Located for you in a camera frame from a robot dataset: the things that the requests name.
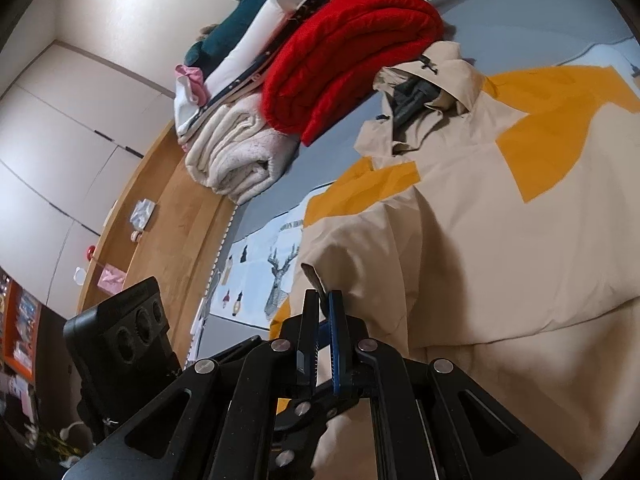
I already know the printed grey bedsheet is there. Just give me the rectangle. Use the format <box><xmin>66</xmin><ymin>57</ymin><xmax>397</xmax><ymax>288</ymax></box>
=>
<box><xmin>187</xmin><ymin>0</ymin><xmax>640</xmax><ymax>367</ymax></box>

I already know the white garment with navy trim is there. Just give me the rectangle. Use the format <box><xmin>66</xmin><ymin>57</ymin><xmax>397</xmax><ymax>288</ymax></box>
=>
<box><xmin>174</xmin><ymin>0</ymin><xmax>337</xmax><ymax>147</ymax></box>

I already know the clear plastic bag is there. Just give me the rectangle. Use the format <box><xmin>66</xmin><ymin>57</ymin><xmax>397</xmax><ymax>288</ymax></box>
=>
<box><xmin>129</xmin><ymin>199</ymin><xmax>158</xmax><ymax>230</ymax></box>

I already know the orange shelf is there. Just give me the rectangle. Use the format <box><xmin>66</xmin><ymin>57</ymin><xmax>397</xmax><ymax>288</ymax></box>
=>
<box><xmin>0</xmin><ymin>267</ymin><xmax>42</xmax><ymax>378</ymax></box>

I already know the wooden bed frame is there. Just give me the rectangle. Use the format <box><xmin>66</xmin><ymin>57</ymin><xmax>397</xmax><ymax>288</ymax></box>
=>
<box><xmin>76</xmin><ymin>119</ymin><xmax>240</xmax><ymax>367</ymax></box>

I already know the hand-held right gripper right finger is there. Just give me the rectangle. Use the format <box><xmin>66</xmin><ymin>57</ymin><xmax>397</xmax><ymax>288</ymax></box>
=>
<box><xmin>320</xmin><ymin>290</ymin><xmax>583</xmax><ymax>480</ymax></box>

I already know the white wardrobe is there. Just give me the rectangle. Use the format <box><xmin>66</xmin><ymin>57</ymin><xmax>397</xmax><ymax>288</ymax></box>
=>
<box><xmin>0</xmin><ymin>40</ymin><xmax>173</xmax><ymax>306</ymax></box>

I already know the cream folded blanket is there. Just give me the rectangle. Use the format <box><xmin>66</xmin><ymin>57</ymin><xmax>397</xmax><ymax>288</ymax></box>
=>
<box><xmin>184</xmin><ymin>91</ymin><xmax>300</xmax><ymax>206</ymax></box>

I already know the beige and orange pillow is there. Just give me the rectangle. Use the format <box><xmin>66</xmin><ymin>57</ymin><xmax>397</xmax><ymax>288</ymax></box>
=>
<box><xmin>269</xmin><ymin>41</ymin><xmax>640</xmax><ymax>480</ymax></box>

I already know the pink and white cloth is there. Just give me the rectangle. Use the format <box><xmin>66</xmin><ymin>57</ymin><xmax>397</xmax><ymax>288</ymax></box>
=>
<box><xmin>174</xmin><ymin>64</ymin><xmax>206</xmax><ymax>103</ymax></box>

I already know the teal folded garment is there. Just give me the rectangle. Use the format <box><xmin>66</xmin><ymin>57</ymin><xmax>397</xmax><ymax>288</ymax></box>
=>
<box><xmin>184</xmin><ymin>0</ymin><xmax>392</xmax><ymax>69</ymax></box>

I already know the red knit sweater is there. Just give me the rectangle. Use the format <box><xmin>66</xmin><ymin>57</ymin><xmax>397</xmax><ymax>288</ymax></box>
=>
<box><xmin>261</xmin><ymin>0</ymin><xmax>445</xmax><ymax>146</ymax></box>

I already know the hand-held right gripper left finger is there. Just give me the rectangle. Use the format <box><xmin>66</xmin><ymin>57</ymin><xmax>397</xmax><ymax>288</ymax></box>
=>
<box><xmin>65</xmin><ymin>289</ymin><xmax>326</xmax><ymax>480</ymax></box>

